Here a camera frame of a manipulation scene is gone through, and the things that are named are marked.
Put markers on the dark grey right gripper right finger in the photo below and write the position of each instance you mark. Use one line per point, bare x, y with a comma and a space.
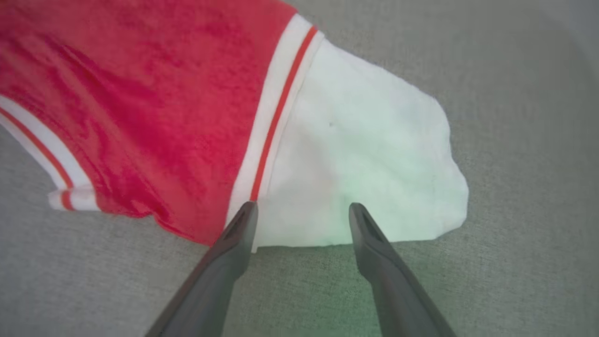
398, 290

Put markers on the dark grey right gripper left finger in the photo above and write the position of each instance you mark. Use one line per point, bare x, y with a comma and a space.
215, 281

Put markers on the red garment with white stripes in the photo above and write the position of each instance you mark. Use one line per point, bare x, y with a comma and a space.
164, 107

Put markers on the white cloth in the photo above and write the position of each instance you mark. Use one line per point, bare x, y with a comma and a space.
514, 234

